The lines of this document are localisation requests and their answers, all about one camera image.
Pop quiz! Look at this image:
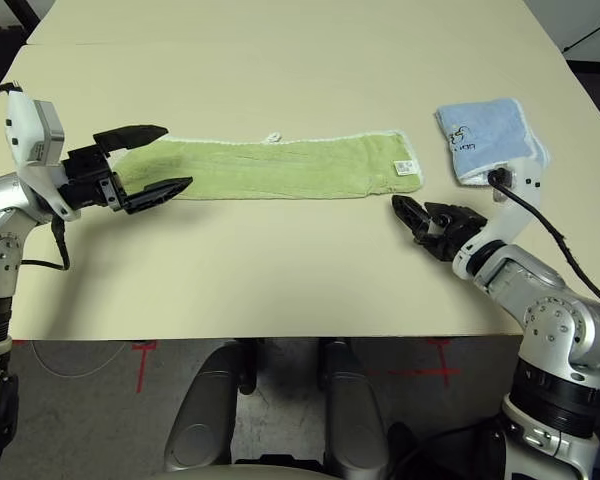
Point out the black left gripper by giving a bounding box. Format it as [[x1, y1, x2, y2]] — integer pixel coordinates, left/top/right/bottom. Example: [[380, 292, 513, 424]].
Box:
[[59, 125, 195, 216]]

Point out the thin white floor wire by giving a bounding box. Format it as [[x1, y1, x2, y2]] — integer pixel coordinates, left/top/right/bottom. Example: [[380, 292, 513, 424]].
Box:
[[29, 340, 126, 380]]

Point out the beige robot torso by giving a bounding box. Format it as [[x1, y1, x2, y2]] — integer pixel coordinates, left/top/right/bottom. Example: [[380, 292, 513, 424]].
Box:
[[144, 462, 331, 480]]

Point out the grey right robot leg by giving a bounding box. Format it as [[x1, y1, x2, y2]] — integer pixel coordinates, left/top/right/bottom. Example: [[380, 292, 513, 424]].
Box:
[[317, 339, 389, 480]]

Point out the grey left robot leg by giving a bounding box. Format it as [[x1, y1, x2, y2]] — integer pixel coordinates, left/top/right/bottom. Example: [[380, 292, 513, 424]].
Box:
[[162, 342, 259, 474]]

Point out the black diagonal metal bar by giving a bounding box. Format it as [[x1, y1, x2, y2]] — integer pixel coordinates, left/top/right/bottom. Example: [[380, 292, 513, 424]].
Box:
[[9, 0, 44, 26]]

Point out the grey robot leg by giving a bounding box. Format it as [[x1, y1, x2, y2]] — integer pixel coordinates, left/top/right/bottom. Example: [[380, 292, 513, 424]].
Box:
[[162, 342, 259, 474], [317, 339, 389, 480]]

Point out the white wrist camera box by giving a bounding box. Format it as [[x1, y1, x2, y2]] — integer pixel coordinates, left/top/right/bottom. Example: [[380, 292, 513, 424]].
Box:
[[452, 158, 547, 279], [4, 88, 81, 224]]

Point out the black left wrist camera cable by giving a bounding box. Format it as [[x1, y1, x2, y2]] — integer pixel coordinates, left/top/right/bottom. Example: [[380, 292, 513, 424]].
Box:
[[0, 82, 72, 272]]

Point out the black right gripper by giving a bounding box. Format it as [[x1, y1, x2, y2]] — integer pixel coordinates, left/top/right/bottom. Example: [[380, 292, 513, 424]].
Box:
[[392, 195, 488, 263]]

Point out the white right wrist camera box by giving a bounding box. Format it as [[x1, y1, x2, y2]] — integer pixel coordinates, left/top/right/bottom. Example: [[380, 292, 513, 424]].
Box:
[[452, 158, 547, 279]]

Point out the folded blue towel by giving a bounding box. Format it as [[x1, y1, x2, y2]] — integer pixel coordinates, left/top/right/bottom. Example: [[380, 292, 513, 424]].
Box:
[[433, 95, 552, 187]]

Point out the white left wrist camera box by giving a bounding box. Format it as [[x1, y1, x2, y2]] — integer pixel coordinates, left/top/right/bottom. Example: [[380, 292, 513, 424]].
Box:
[[4, 88, 81, 224]]

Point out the green towel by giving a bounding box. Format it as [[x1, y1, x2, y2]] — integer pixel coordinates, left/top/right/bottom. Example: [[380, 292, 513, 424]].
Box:
[[110, 128, 426, 201]]

